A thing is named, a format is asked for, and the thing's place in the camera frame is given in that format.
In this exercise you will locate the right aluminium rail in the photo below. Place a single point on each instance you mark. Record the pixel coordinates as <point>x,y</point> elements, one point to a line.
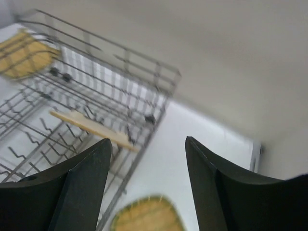
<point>256,153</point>

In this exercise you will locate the grey wire dish rack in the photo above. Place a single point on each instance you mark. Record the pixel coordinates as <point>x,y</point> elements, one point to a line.
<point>120,88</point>

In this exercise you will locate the orange rounded woven plate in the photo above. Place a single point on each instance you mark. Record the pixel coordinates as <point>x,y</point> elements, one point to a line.
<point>79,120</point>

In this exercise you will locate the yellow square woven plate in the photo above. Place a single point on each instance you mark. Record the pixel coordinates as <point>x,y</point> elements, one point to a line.
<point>23,54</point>

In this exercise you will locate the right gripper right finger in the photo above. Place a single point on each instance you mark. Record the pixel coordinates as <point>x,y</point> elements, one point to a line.
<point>228,197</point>

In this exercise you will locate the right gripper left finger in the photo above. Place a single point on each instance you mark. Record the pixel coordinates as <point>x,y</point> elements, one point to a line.
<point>65,197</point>

